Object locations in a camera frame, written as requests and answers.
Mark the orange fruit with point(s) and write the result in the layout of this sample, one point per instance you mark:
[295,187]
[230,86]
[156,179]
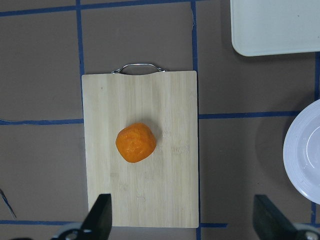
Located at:
[135,142]

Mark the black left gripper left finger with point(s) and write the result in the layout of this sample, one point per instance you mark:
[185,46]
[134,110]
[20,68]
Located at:
[96,226]

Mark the cream bear tray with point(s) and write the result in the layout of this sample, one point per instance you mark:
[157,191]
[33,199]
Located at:
[275,27]

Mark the bamboo cutting board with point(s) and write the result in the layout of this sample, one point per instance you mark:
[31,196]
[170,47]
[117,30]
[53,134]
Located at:
[160,191]

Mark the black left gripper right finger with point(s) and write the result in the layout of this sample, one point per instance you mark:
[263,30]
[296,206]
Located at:
[270,223]

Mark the white round plate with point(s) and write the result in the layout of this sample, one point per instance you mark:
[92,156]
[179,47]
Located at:
[301,152]

